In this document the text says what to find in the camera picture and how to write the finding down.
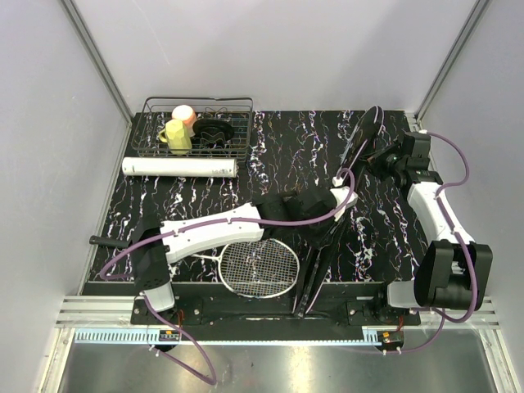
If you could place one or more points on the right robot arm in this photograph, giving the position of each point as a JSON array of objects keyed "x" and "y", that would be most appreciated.
[{"x": 452, "y": 277}]

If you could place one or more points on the pink cup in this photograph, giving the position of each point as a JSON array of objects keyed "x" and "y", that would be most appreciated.
[{"x": 187, "y": 115}]

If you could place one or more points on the marble pattern table mat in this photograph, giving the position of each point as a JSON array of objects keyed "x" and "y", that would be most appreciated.
[{"x": 290, "y": 151}]

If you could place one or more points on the wire dish rack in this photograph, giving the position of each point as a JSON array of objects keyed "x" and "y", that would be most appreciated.
[{"x": 156, "y": 112}]

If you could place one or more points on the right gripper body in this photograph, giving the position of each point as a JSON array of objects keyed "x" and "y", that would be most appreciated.
[{"x": 386, "y": 162}]

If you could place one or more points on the black racket bag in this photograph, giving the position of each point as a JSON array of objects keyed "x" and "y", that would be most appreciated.
[{"x": 360, "y": 145}]

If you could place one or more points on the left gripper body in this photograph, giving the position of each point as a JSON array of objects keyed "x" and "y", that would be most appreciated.
[{"x": 318, "y": 244}]

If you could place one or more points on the badminton racket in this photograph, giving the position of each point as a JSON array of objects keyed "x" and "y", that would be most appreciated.
[{"x": 260, "y": 269}]

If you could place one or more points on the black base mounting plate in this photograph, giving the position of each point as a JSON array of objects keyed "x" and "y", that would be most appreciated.
[{"x": 341, "y": 311}]

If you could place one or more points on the black bowl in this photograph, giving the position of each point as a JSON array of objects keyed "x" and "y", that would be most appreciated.
[{"x": 211, "y": 133}]

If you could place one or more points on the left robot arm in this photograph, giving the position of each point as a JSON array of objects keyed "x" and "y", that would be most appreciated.
[{"x": 274, "y": 217}]

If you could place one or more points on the white shuttlecock tube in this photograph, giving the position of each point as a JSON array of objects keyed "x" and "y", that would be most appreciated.
[{"x": 180, "y": 167}]

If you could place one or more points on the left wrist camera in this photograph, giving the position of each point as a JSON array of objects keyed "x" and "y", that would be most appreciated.
[{"x": 345, "y": 198}]

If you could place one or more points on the yellow-green mug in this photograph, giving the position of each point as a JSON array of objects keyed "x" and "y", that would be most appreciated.
[{"x": 176, "y": 137}]

